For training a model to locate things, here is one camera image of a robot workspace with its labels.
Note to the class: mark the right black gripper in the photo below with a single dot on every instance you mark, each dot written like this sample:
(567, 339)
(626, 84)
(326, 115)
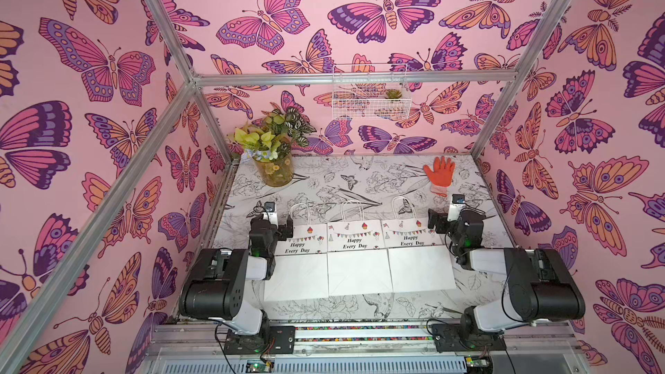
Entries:
(439, 221)

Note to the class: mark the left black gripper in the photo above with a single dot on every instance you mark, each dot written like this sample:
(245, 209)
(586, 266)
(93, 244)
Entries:
(285, 231)

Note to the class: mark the white paper gift bag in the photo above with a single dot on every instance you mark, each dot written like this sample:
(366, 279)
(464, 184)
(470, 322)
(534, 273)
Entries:
(300, 260)

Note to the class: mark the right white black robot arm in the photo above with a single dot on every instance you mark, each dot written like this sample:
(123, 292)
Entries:
(538, 285)

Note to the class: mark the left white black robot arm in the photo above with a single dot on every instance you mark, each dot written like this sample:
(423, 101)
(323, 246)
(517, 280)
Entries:
(214, 288)

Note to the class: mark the red rubber glove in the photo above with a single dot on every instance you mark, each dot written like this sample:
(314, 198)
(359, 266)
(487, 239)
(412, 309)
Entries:
(440, 175)

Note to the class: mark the potted green leafy plant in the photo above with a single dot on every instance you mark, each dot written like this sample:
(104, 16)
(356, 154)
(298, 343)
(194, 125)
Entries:
(270, 143)

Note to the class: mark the small plant in basket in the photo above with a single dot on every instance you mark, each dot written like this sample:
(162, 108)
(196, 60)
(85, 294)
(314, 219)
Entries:
(393, 94)

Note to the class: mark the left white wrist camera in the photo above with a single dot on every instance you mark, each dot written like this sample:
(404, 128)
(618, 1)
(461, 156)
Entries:
(269, 210)

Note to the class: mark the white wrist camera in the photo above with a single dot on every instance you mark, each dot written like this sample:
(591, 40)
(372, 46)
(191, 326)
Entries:
(457, 204)
(269, 210)

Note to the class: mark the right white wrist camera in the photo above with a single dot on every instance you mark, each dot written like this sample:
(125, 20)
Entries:
(457, 204)

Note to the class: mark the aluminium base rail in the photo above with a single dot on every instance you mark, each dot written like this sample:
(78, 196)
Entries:
(400, 346)

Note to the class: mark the white wire wall basket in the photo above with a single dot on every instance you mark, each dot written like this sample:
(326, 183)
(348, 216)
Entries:
(361, 95)

